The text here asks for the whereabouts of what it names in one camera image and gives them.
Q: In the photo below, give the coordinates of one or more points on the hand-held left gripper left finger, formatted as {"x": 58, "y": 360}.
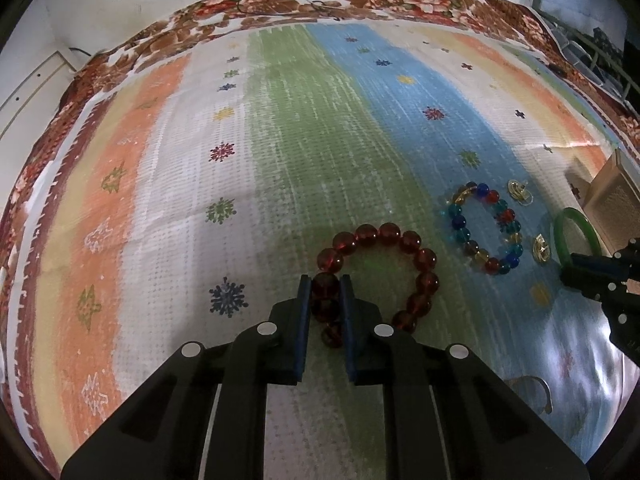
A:
{"x": 301, "y": 310}

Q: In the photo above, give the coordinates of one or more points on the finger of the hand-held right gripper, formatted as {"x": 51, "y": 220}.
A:
{"x": 587, "y": 260}
{"x": 580, "y": 280}

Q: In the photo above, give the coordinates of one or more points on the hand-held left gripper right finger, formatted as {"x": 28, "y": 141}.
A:
{"x": 347, "y": 310}

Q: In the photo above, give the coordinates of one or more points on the green jade bangle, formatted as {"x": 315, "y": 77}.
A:
{"x": 560, "y": 232}

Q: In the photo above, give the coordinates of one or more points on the gold earring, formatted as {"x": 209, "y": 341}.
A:
{"x": 541, "y": 249}
{"x": 519, "y": 191}

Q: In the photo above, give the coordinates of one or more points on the light wooden box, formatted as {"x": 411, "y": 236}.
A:
{"x": 612, "y": 195}

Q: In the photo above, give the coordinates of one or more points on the thin gold bangle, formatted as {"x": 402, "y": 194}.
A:
{"x": 542, "y": 385}

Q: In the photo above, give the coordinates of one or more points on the striped woven mat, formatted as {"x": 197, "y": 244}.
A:
{"x": 310, "y": 135}

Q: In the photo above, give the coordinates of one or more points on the dark metal rack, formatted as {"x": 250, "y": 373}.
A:
{"x": 597, "y": 55}

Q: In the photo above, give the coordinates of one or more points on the white wall panel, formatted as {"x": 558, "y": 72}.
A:
{"x": 35, "y": 90}

